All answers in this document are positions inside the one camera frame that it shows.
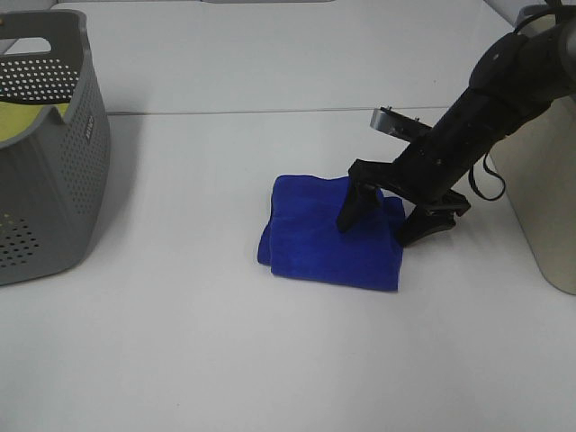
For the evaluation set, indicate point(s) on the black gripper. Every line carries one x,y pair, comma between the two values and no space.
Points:
427,169

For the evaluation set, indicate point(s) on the blue towel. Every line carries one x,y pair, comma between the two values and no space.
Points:
301,239

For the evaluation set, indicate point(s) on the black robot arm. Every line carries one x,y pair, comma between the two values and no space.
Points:
515,81

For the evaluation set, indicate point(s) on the beige basket with grey rim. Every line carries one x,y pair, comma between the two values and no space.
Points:
540,180

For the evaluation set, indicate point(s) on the grey perforated plastic basket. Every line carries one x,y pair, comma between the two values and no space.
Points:
52,185

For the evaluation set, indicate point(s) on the yellow-green towel in basket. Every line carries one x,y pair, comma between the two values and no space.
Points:
22,121

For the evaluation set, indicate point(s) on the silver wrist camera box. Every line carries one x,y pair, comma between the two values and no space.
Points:
387,121

